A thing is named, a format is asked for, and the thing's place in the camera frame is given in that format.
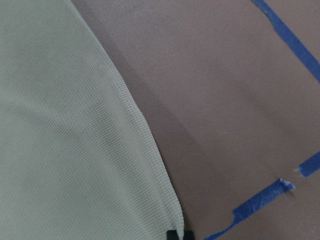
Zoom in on olive green t-shirt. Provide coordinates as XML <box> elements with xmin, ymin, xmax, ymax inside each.
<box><xmin>0</xmin><ymin>0</ymin><xmax>185</xmax><ymax>240</ymax></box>

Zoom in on blue tape grid lines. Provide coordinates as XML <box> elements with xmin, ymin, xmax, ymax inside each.
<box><xmin>205</xmin><ymin>0</ymin><xmax>320</xmax><ymax>240</ymax></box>

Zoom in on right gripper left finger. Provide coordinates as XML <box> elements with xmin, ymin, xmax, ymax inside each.
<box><xmin>166</xmin><ymin>230</ymin><xmax>178</xmax><ymax>240</ymax></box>

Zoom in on brown paper table cover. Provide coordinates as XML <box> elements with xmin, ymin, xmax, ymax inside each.
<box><xmin>74</xmin><ymin>0</ymin><xmax>320</xmax><ymax>240</ymax></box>

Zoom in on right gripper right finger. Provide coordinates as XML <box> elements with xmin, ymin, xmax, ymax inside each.
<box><xmin>183</xmin><ymin>230</ymin><xmax>195</xmax><ymax>240</ymax></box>

